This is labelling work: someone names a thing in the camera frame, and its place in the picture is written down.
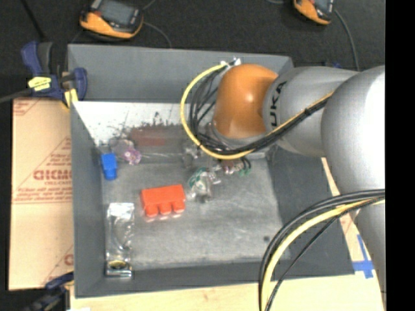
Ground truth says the clear and green plastic thing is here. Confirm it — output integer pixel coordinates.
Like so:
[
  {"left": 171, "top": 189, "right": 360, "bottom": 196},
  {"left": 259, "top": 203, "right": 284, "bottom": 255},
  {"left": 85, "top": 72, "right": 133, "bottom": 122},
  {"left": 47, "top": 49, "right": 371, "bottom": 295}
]
[{"left": 187, "top": 166, "right": 222, "bottom": 204}]

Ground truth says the clear glass thing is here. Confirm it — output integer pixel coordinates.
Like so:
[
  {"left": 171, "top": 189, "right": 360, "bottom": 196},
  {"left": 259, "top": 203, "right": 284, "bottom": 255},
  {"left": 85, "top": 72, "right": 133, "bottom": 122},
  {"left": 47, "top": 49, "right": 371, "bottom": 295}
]
[{"left": 181, "top": 142, "right": 202, "bottom": 168}]

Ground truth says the grey metal bin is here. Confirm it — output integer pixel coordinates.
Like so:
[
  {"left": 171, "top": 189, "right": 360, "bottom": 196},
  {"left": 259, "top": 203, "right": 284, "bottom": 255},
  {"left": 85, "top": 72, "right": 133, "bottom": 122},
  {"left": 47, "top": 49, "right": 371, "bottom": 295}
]
[{"left": 66, "top": 43, "right": 356, "bottom": 298}]

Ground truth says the orange-red toy brick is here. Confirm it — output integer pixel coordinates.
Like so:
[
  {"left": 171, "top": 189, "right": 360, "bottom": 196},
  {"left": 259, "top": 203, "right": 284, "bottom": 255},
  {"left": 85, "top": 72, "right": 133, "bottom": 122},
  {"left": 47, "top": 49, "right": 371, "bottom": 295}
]
[{"left": 139, "top": 184, "right": 187, "bottom": 223}]

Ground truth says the red-brown flat block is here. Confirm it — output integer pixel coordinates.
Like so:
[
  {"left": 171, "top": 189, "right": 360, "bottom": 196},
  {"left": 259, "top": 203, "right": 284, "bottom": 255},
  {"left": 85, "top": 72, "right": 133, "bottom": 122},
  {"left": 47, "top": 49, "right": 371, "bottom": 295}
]
[{"left": 130, "top": 127, "right": 178, "bottom": 148}]

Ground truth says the clear and purple plastic toy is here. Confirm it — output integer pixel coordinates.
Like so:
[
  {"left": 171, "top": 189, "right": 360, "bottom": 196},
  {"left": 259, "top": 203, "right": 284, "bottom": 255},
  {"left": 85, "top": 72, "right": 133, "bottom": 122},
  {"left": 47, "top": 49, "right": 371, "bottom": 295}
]
[{"left": 111, "top": 139, "right": 143, "bottom": 165}]

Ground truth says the blue toy block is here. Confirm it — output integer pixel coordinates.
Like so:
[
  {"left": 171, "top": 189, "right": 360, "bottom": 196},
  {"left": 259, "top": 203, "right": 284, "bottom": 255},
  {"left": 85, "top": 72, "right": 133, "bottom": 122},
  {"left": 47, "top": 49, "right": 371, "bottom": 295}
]
[{"left": 100, "top": 153, "right": 119, "bottom": 181}]

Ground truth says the brown cardboard board, red print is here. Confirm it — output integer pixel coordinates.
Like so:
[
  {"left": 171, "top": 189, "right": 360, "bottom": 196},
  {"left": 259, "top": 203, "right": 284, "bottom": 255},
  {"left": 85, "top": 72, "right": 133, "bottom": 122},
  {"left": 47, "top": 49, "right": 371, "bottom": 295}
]
[{"left": 8, "top": 97, "right": 75, "bottom": 292}]

